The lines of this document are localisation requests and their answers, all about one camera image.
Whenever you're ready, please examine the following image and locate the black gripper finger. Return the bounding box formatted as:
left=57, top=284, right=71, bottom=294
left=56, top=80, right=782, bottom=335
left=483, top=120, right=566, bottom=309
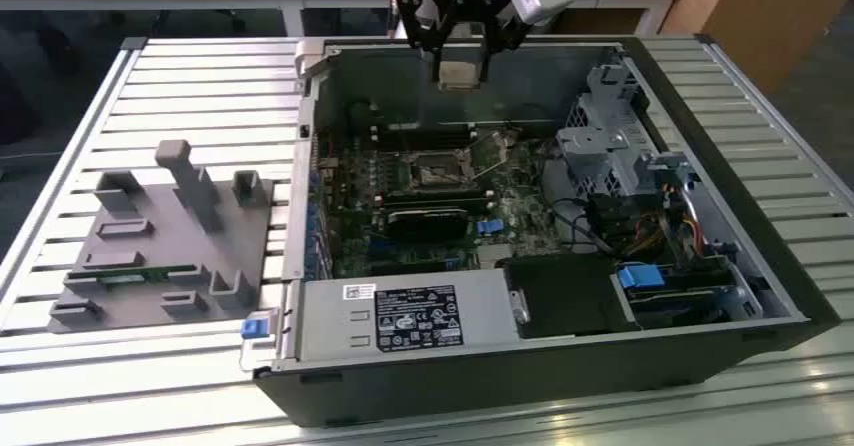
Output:
left=396, top=0, right=451, bottom=83
left=476, top=12, right=534, bottom=88

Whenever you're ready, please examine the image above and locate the silver CPU chip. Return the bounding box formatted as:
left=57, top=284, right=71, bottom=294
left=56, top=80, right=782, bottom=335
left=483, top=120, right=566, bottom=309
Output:
left=438, top=58, right=483, bottom=93

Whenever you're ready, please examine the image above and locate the CPU socket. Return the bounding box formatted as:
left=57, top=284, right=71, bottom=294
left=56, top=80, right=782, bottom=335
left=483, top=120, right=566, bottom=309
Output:
left=406, top=148, right=479, bottom=192

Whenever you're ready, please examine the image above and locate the black plastic bay cover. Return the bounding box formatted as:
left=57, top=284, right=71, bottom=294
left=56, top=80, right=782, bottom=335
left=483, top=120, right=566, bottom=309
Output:
left=499, top=254, right=639, bottom=341

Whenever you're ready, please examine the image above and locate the metal drive cage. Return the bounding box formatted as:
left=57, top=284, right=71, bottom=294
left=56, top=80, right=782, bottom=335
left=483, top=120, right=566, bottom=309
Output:
left=557, top=63, right=669, bottom=197

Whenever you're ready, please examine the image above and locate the green motherboard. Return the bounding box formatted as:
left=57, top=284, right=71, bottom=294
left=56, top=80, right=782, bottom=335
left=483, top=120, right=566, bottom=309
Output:
left=312, top=120, right=569, bottom=280

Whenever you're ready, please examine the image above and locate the black graphics card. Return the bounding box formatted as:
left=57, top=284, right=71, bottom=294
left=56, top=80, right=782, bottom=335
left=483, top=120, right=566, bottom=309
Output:
left=386, top=207, right=468, bottom=240

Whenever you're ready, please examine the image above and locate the silver chipset heatsink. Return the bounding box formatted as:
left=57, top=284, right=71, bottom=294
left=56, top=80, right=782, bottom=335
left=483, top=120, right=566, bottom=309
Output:
left=474, top=242, right=517, bottom=270

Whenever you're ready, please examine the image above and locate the wooden cabinet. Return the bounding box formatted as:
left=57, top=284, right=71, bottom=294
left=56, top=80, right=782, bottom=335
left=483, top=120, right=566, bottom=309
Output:
left=657, top=0, right=854, bottom=95

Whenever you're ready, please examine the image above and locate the blue disk carrier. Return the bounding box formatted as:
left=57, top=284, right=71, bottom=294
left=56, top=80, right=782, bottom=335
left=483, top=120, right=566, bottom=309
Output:
left=617, top=263, right=666, bottom=292

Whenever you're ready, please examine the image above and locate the grey power supply unit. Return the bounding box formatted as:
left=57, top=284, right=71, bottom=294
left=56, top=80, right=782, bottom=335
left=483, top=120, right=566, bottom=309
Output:
left=292, top=268, right=522, bottom=362

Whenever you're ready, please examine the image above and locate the grey parts rack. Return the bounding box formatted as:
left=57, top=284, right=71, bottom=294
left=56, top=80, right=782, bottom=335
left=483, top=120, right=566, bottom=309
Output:
left=45, top=138, right=279, bottom=335

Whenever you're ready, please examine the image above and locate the green RAM stick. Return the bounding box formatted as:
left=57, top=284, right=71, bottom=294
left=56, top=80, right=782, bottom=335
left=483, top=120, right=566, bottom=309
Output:
left=66, top=264, right=202, bottom=285

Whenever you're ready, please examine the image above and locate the black PC case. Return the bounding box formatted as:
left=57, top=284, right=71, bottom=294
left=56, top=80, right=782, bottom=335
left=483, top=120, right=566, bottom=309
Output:
left=251, top=33, right=843, bottom=430

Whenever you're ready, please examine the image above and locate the coloured power wire bundle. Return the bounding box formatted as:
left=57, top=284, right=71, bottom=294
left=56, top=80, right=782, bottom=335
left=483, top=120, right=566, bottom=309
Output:
left=623, top=180, right=707, bottom=262

